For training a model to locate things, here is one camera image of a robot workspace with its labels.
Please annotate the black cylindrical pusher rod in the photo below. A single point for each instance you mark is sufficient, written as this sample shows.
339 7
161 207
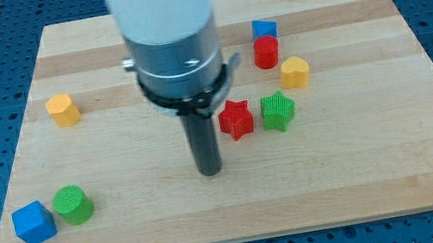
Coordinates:
203 143

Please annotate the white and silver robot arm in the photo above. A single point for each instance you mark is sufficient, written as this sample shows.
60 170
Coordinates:
176 55

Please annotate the wooden board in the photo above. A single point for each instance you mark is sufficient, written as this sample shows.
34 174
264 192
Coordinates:
360 146

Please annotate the red cylinder block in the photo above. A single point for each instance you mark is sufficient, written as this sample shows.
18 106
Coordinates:
265 49

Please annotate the yellow hexagon block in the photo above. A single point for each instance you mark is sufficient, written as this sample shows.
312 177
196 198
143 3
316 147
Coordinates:
63 110

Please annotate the blue triangle block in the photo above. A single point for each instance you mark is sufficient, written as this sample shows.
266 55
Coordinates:
263 28

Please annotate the black clamp ring mount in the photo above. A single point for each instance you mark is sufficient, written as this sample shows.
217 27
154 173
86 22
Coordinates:
201 104

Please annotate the red star block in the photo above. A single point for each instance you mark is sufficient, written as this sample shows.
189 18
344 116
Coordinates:
236 119

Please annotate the blue cube block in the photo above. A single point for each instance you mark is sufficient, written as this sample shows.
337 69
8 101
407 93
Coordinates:
34 223

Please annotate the green cylinder block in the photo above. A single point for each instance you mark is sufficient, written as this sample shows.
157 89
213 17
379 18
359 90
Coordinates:
71 203

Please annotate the green star block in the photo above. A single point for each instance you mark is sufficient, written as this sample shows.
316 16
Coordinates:
277 111

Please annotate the yellow heart block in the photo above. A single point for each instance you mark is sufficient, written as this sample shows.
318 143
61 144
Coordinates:
294 73

